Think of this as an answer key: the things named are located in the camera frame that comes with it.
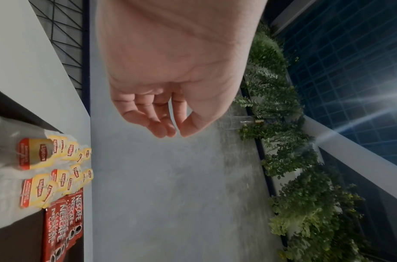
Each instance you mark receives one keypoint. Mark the person's left hand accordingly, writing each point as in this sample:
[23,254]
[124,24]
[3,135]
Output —
[179,64]

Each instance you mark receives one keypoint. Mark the row of red Nescafe sachets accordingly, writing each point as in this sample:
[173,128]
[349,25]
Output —
[63,225]

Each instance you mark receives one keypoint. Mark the brown plastic tray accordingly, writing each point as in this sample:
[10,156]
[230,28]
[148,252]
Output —
[16,243]

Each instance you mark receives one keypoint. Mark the large glass window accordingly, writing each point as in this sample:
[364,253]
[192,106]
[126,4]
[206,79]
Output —
[347,64]

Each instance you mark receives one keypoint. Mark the green plant wall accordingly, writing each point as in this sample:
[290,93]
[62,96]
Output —
[298,166]

